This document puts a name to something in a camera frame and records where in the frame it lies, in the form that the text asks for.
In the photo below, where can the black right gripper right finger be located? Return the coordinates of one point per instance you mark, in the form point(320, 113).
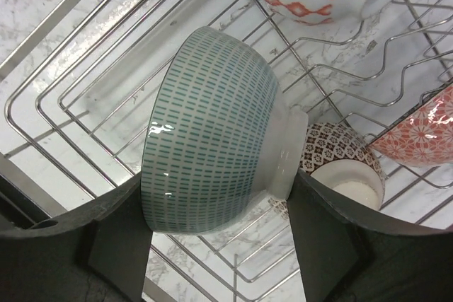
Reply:
point(349, 252)

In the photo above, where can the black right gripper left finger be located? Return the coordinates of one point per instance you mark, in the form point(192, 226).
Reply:
point(95, 252)

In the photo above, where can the brown lattice pattern bowl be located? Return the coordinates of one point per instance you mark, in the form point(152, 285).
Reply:
point(339, 158)

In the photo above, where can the black white floral bowl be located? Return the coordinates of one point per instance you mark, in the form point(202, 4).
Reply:
point(424, 138)

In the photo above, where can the celadon green bowl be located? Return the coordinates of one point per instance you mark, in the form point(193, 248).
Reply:
point(220, 138)

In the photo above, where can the chrome wire dish rack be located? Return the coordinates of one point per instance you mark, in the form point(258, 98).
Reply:
point(79, 77)

